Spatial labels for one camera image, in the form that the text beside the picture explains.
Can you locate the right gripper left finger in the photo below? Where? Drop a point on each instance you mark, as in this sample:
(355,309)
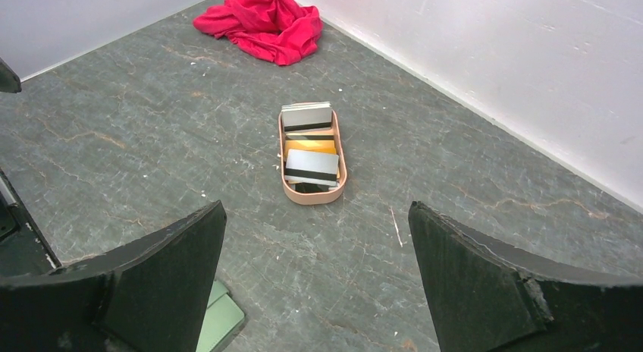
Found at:
(148,295)

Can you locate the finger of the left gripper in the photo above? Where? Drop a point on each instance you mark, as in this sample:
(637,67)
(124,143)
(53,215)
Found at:
(9,80)

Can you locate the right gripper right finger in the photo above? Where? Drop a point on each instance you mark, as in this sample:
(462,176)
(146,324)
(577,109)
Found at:
(488,295)

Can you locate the green card holder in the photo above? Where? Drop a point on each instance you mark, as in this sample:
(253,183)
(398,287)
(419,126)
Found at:
(222,319)

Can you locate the pink oval tray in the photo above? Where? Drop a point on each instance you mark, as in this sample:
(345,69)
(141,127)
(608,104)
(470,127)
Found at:
(310,199)

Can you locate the black card in tray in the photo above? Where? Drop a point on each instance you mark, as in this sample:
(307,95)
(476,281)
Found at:
(310,188)

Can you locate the gold striped card in tray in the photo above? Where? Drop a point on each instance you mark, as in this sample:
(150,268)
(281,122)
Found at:
(314,141)

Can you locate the stack of silver cards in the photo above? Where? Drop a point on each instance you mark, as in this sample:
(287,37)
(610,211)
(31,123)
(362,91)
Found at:
(306,116)

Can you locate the red crumpled cloth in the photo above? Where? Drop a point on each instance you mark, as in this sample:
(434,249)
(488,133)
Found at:
(279,31)

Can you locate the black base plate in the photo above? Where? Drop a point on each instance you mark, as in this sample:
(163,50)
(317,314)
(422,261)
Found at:
(24,249)

